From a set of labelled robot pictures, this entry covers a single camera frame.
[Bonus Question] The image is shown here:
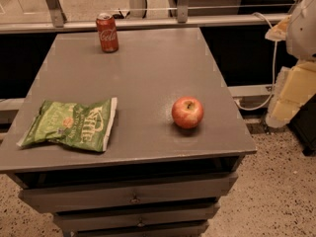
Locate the red coke can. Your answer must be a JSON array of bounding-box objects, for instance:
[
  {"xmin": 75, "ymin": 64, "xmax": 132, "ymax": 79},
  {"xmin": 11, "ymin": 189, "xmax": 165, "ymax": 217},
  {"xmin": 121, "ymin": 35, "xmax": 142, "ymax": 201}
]
[{"xmin": 96, "ymin": 13, "xmax": 119, "ymax": 52}]

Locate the metal window rail frame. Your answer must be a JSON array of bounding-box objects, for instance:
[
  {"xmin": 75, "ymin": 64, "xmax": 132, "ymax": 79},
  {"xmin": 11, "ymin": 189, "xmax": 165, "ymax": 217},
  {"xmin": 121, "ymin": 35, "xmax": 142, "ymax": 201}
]
[{"xmin": 0, "ymin": 0, "xmax": 285, "ymax": 34}]

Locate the red apple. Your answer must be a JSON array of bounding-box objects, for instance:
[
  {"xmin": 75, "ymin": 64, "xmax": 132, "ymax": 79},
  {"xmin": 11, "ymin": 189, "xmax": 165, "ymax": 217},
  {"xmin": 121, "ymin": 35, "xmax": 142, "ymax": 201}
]
[{"xmin": 172, "ymin": 97, "xmax": 203, "ymax": 129}]

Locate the bottom drawer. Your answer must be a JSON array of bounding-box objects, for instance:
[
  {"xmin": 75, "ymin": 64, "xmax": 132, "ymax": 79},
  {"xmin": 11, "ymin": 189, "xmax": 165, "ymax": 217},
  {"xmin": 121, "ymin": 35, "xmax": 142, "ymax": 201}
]
[{"xmin": 74, "ymin": 220, "xmax": 208, "ymax": 237}]

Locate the grey drawer cabinet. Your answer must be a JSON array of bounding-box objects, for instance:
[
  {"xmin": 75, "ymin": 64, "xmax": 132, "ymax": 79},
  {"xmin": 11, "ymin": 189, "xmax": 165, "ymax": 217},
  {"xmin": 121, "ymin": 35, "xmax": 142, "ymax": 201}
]
[{"xmin": 0, "ymin": 27, "xmax": 258, "ymax": 237}]

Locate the white cable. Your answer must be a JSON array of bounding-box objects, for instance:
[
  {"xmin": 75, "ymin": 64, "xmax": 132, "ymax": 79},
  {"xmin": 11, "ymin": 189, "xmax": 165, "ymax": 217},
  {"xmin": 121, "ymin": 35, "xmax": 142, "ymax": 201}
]
[{"xmin": 234, "ymin": 12, "xmax": 279, "ymax": 112}]

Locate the top drawer with handle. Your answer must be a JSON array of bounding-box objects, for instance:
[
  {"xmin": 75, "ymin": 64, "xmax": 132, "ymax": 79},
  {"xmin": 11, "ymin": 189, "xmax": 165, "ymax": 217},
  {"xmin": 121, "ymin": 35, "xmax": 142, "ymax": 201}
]
[{"xmin": 19, "ymin": 172, "xmax": 238, "ymax": 213}]

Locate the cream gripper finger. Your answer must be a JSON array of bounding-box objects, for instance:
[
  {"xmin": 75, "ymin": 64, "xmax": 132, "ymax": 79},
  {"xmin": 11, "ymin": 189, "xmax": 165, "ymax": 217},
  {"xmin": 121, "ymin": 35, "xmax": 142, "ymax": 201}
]
[
  {"xmin": 265, "ymin": 61, "xmax": 316, "ymax": 128},
  {"xmin": 265, "ymin": 16, "xmax": 291, "ymax": 41}
]

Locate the middle drawer with handle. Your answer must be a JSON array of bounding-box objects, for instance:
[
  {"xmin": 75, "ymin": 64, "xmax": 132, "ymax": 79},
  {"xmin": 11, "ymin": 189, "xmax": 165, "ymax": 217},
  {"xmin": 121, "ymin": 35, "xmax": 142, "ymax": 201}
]
[{"xmin": 54, "ymin": 202, "xmax": 220, "ymax": 231}]

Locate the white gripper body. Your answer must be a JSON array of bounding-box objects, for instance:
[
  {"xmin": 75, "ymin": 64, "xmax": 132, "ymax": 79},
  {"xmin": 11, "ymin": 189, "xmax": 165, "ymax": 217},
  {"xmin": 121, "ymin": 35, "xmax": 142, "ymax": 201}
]
[{"xmin": 285, "ymin": 0, "xmax": 316, "ymax": 61}]

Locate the drawer with handle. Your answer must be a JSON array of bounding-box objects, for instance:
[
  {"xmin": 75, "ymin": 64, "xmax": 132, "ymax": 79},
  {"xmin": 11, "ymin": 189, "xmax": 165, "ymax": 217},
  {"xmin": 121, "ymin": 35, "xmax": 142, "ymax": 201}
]
[
  {"xmin": 54, "ymin": 202, "xmax": 220, "ymax": 231},
  {"xmin": 19, "ymin": 172, "xmax": 238, "ymax": 213}
]

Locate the green kettle chip bag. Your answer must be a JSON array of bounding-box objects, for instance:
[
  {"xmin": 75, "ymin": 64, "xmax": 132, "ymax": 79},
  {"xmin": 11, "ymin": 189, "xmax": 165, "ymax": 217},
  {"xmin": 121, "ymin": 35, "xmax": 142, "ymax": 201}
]
[{"xmin": 17, "ymin": 98, "xmax": 118, "ymax": 152}]

